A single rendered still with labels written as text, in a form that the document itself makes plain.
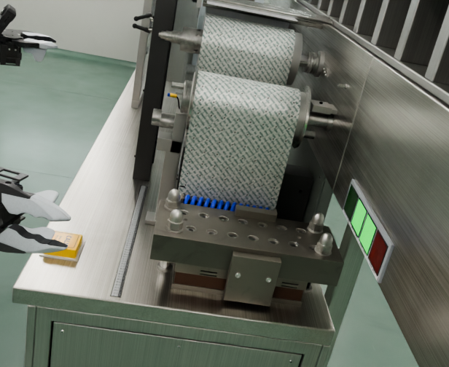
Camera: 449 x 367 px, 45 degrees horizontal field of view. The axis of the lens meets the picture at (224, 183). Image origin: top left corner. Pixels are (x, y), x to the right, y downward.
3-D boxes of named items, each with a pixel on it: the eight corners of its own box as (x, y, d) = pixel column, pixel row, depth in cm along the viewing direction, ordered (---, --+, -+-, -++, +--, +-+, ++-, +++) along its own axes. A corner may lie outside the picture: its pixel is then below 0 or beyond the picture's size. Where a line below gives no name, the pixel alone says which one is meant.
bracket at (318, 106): (307, 105, 129) (310, 97, 128) (331, 109, 130) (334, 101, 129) (311, 111, 124) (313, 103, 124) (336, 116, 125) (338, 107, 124)
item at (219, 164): (176, 197, 129) (189, 124, 121) (273, 212, 131) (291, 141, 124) (176, 199, 128) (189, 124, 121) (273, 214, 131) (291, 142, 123)
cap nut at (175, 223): (165, 223, 115) (169, 204, 113) (183, 226, 115) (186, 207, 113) (165, 231, 111) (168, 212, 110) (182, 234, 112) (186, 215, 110)
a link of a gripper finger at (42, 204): (85, 186, 74) (24, 178, 76) (64, 201, 69) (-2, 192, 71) (86, 207, 75) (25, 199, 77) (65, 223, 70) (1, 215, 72)
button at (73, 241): (51, 238, 125) (52, 229, 124) (82, 243, 125) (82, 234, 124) (42, 255, 118) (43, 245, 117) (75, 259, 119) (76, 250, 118)
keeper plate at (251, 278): (223, 294, 116) (232, 250, 112) (268, 301, 117) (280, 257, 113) (223, 301, 114) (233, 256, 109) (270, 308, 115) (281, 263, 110)
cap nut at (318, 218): (305, 224, 127) (310, 207, 125) (321, 226, 127) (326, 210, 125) (308, 232, 123) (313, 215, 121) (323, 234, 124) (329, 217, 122)
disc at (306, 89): (288, 135, 137) (302, 79, 131) (289, 136, 137) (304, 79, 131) (296, 157, 124) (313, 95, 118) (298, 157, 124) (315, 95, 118)
